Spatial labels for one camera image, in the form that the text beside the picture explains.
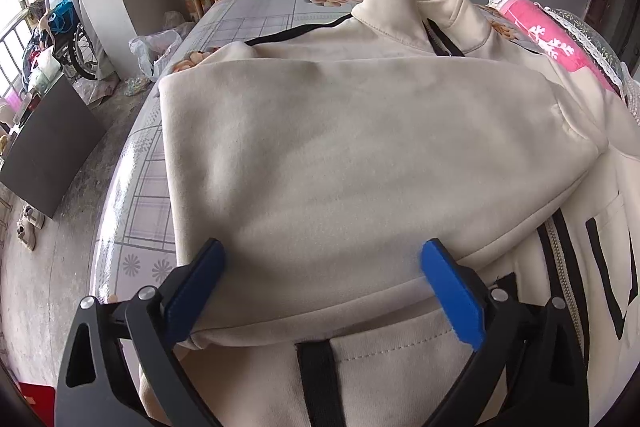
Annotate cream zip jacket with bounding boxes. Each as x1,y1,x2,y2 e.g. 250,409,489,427
137,0,640,427

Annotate grey cabinet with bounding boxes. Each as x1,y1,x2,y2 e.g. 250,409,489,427
0,72,108,219

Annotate wheelchair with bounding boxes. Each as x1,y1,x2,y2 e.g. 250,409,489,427
30,0,101,82

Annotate red box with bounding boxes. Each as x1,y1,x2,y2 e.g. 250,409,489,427
17,382,56,427

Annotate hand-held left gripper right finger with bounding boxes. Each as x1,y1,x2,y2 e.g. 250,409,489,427
419,238,588,427

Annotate grey lace-trimmed pillow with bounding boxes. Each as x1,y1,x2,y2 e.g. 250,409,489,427
535,2,640,108

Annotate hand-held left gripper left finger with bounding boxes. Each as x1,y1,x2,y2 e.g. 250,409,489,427
54,238,227,427

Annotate floral plaid tablecloth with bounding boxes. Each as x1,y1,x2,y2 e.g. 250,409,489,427
89,0,541,308

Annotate pink floral blanket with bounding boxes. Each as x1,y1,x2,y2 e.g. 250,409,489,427
492,0,623,95

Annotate white plastic bag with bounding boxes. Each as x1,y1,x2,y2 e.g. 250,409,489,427
129,11,196,82

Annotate blue bag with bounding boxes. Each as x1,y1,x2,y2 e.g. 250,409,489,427
50,0,77,32

